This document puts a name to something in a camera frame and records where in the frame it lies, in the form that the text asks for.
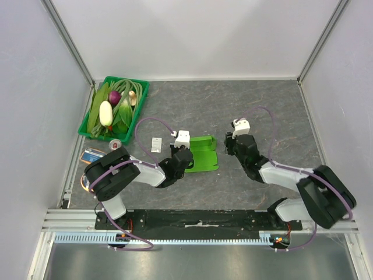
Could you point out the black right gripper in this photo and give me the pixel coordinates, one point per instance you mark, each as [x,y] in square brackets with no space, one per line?
[230,142]

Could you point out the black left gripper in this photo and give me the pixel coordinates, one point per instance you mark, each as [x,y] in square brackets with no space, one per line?
[173,149]

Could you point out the green paper box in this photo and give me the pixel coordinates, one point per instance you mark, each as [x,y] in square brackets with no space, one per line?
[204,153]

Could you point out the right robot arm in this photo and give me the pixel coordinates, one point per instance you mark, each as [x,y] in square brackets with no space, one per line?
[323,197]

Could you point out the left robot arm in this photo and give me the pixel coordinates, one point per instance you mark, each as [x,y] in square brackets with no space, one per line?
[109,175]

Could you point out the small white plastic bag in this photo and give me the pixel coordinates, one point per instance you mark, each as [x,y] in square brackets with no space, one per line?
[156,145]

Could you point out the green bok choy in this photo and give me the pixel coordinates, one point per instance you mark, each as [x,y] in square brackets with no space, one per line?
[123,118]

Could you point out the red blue drink can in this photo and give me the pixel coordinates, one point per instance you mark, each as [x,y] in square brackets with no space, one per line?
[115,144]

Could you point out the beige mushroom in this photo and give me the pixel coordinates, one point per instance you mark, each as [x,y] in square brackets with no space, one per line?
[133,99]

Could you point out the green long beans bundle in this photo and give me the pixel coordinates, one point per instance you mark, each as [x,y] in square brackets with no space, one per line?
[113,108]

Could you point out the white eggplant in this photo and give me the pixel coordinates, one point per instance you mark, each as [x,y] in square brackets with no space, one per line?
[105,114]

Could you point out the purple onion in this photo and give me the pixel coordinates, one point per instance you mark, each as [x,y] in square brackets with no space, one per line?
[114,97]

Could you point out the yellow tape roll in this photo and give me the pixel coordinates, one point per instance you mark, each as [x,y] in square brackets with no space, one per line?
[85,183]

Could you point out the green plastic tray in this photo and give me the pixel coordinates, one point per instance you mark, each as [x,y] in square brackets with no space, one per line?
[101,133]

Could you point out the large green leaf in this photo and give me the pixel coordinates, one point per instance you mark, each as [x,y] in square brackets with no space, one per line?
[100,96]

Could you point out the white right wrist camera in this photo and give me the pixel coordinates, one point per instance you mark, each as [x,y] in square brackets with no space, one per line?
[241,127]

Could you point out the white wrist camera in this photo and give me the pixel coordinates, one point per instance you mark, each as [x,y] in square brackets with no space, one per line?
[241,127]
[182,139]

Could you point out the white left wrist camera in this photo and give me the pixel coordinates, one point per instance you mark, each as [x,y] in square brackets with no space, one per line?
[182,139]

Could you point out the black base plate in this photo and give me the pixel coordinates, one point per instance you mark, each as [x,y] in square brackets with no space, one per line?
[153,223]

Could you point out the slotted cable duct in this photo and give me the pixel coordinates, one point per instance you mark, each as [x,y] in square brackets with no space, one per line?
[264,239]

